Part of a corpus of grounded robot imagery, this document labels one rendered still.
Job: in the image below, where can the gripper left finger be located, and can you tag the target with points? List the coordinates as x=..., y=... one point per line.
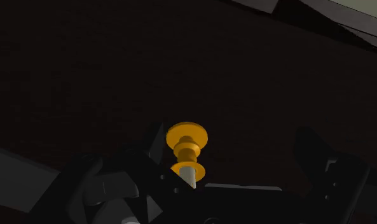
x=144, y=173

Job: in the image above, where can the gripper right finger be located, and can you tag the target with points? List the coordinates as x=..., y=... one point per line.
x=327, y=173

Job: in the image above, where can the yellow and white candlestick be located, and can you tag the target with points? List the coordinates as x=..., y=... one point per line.
x=187, y=145

